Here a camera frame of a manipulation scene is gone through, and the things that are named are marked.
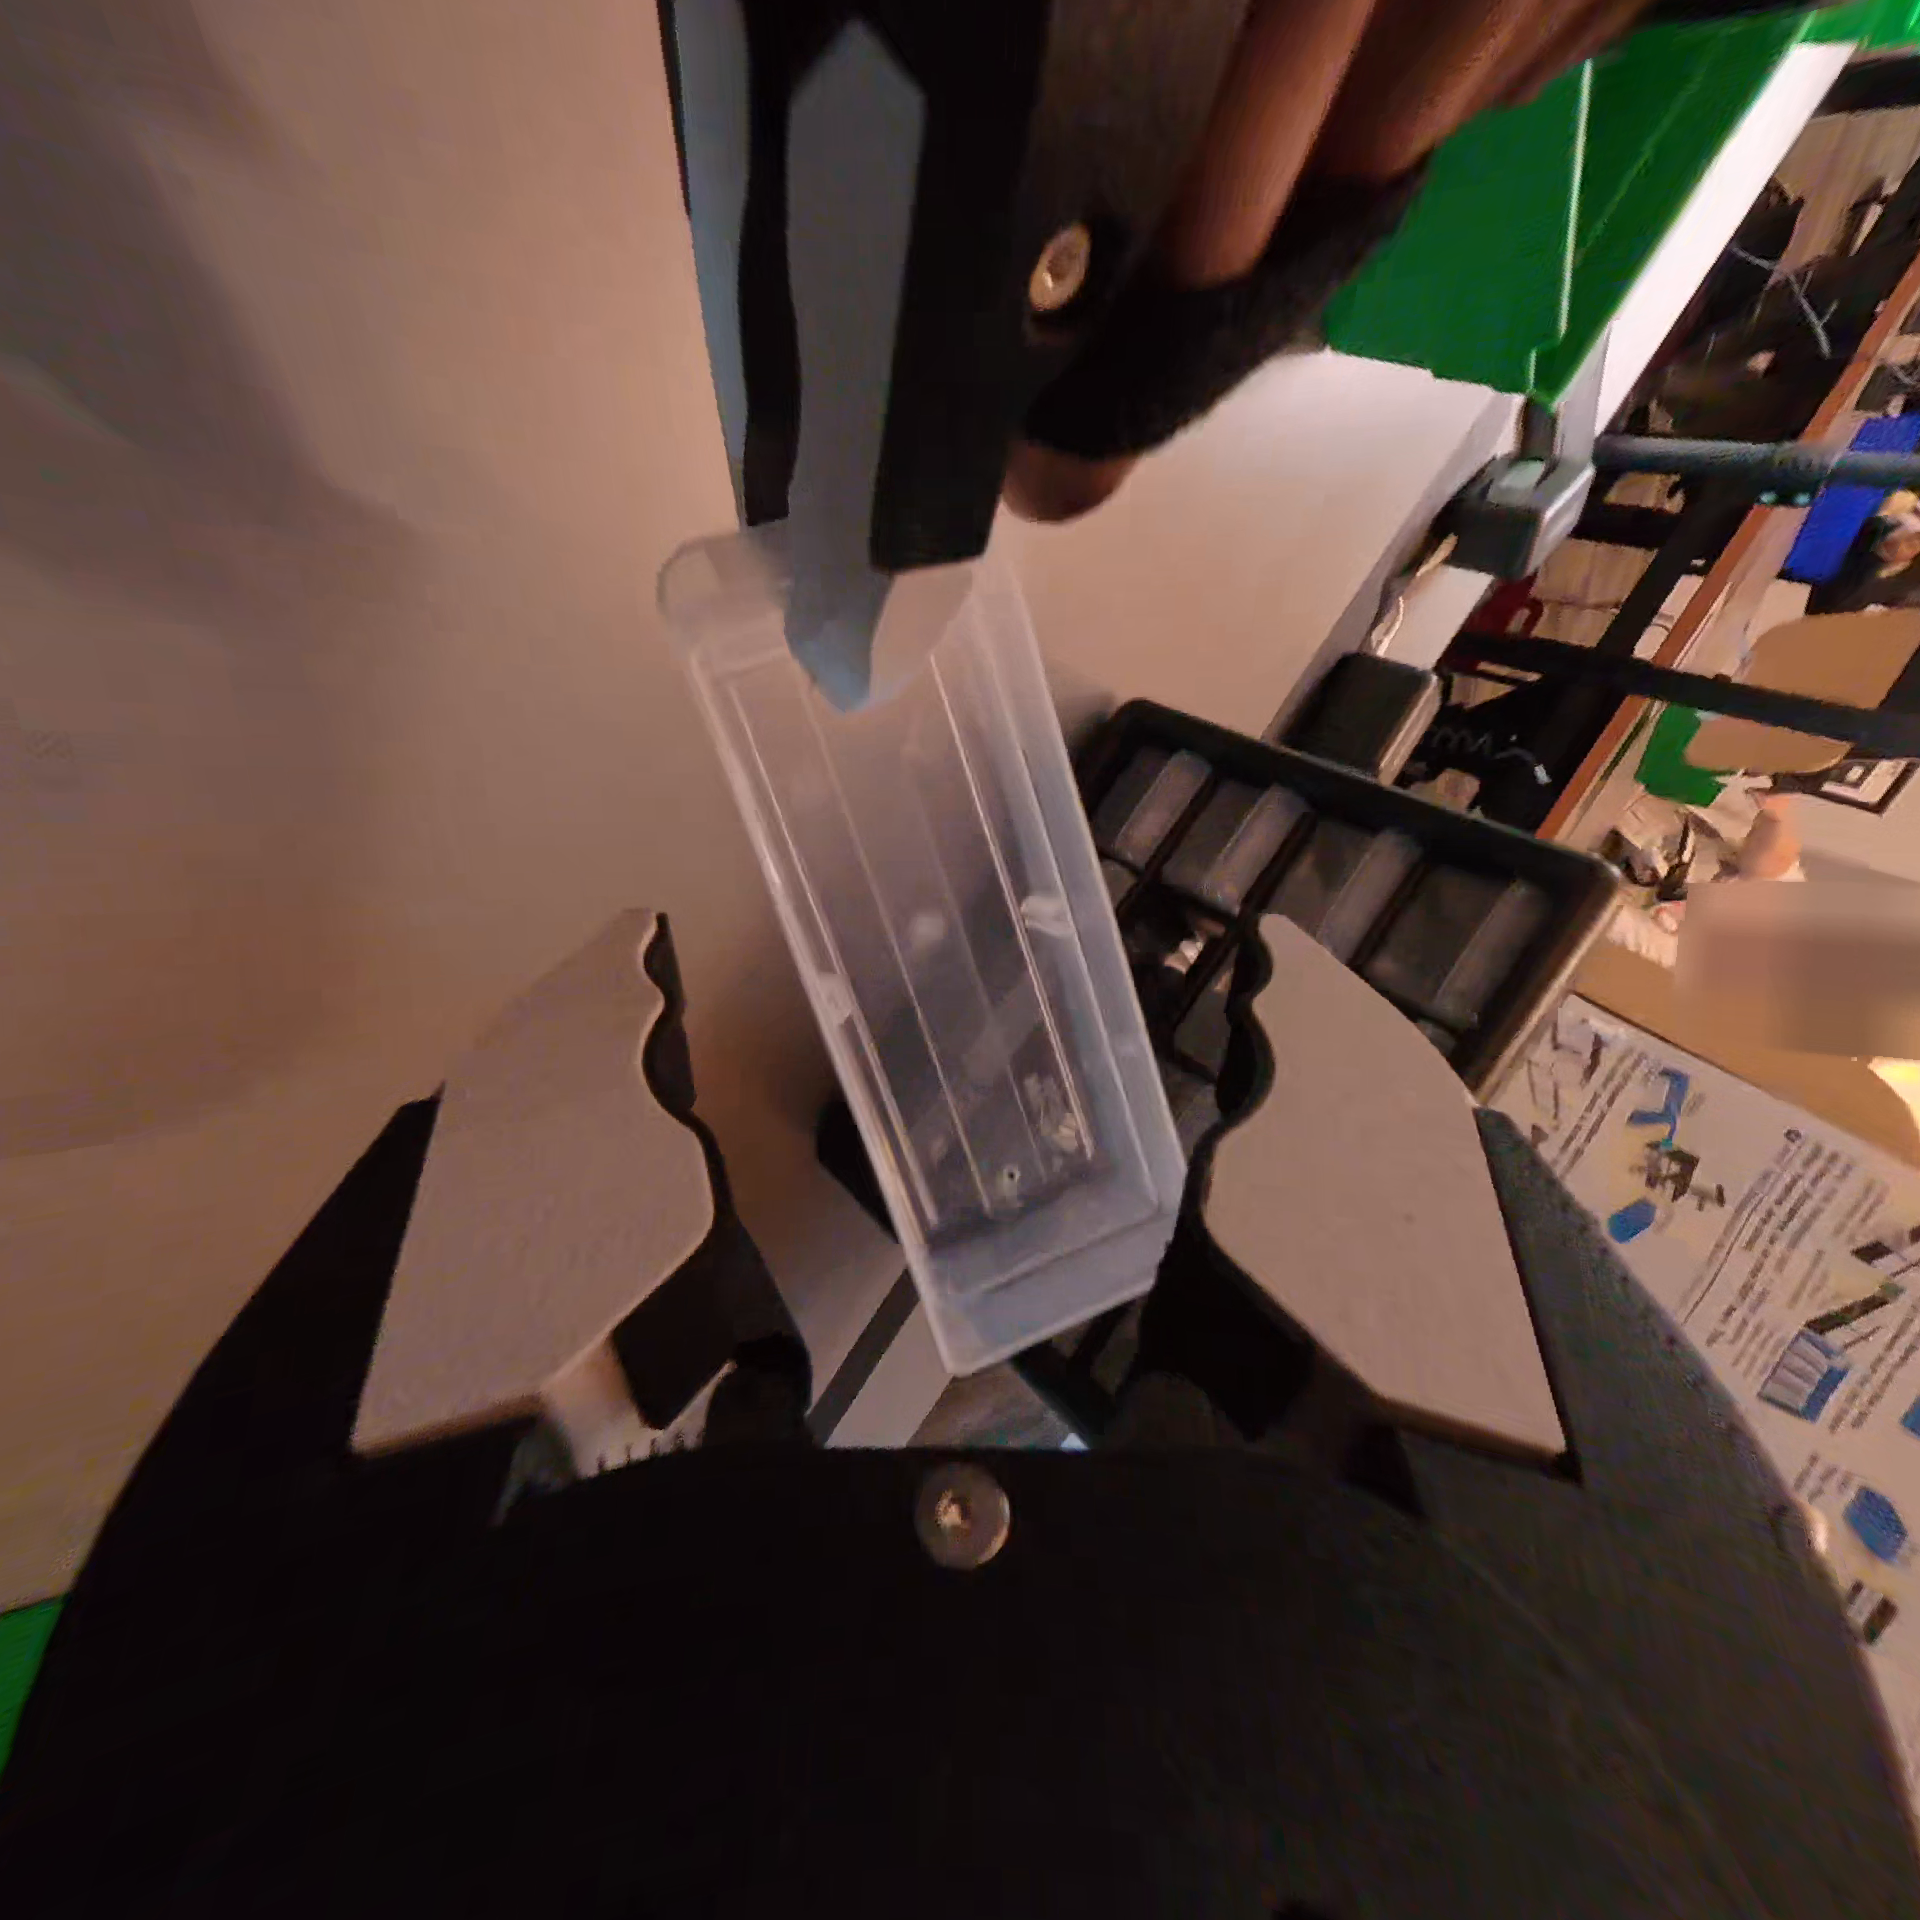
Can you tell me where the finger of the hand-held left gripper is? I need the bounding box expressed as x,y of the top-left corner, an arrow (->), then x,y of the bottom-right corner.
779,15 -> 928,712
661,0 -> 797,529

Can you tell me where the blue plastic bin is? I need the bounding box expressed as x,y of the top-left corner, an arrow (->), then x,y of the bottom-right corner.
1785,415 -> 1920,585

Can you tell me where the black metal rod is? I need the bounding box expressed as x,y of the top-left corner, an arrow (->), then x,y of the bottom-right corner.
1591,432 -> 1920,493
1447,631 -> 1899,752

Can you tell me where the clear plastic drawer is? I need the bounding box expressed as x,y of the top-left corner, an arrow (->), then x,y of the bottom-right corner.
655,516 -> 1190,1373

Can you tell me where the instruction poster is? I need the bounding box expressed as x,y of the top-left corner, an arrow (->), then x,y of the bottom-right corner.
1476,996 -> 1920,1695

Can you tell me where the black drawer cabinet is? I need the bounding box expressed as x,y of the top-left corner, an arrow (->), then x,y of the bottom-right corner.
1067,697 -> 1629,1104

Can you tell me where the set of small clear drawers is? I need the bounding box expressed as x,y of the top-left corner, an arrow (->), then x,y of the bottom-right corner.
1102,747 -> 1560,1038

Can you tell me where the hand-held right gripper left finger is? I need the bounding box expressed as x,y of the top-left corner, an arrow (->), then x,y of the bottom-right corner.
350,907 -> 819,1481

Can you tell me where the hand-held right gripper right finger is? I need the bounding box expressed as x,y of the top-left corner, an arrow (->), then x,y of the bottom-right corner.
1118,911 -> 1573,1461

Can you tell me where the person's left hand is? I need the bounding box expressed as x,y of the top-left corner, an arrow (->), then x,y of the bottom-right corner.
1000,0 -> 1665,524

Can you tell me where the dark grey charger box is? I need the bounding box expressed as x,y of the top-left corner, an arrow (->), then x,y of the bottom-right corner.
1295,651 -> 1449,789

